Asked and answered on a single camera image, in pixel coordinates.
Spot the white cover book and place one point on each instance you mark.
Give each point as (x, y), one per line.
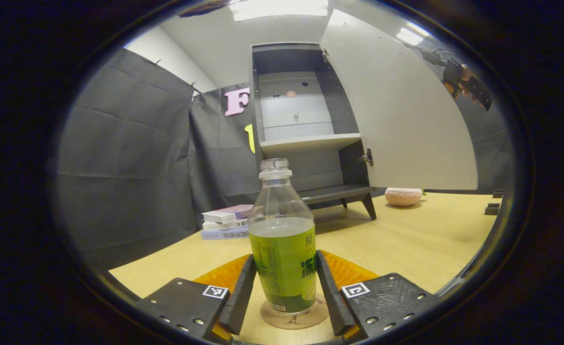
(222, 225)

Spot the pink plush toy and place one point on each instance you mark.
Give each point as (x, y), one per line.
(403, 197)

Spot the dark grey cabinet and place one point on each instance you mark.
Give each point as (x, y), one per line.
(291, 60)

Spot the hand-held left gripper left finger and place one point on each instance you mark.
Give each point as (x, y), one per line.
(241, 297)

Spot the large ceiling light panel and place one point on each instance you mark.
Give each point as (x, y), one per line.
(279, 9)

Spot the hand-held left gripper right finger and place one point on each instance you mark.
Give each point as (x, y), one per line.
(332, 297)

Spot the black backdrop cloth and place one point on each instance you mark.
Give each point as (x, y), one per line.
(128, 167)

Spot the light blue cover book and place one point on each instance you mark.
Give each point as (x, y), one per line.
(224, 234)

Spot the purple cover book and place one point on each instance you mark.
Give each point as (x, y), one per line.
(229, 212)

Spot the round cork coaster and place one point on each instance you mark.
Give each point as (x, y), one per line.
(291, 322)

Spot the green label plastic bottle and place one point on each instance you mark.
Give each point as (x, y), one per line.
(284, 268)

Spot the metal door hinge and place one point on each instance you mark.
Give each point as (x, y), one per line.
(325, 55)
(368, 156)

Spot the long ceiling light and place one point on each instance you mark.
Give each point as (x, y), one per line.
(409, 34)

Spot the grey cabinet door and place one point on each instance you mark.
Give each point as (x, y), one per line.
(397, 120)

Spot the small black block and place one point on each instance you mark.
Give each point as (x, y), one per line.
(498, 193)
(492, 209)

